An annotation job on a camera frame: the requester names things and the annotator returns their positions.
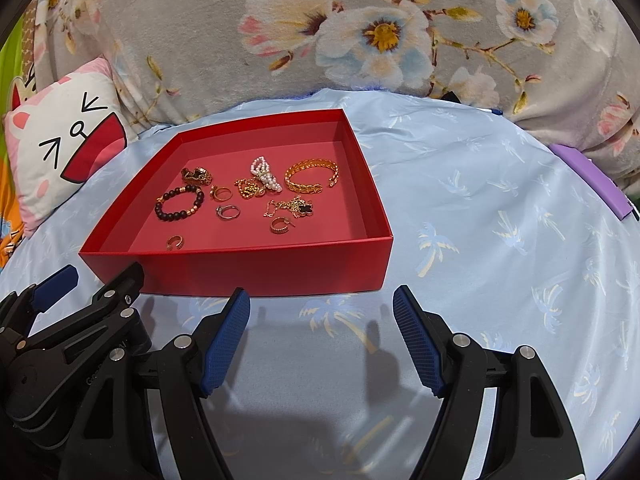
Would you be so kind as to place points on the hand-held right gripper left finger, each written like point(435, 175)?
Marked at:
point(227, 342)

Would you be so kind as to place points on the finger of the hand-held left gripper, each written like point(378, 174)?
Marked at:
point(107, 292)
point(52, 285)

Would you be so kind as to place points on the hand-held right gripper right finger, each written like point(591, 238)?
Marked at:
point(417, 347)

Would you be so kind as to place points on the gold hoop earring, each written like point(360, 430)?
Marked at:
point(175, 242)
point(279, 225)

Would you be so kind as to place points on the red cardboard box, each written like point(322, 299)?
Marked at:
point(240, 240)

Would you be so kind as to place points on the cartoon face pillow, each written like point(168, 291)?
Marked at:
point(60, 145)

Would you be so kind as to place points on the light blue palm-print cloth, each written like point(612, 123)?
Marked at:
point(500, 200)

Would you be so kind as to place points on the orange and green cartoon cloth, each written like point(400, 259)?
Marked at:
point(12, 110)

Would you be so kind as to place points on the purple flat object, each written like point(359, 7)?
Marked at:
point(595, 180)

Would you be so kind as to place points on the grey floral blanket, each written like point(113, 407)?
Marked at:
point(350, 30)

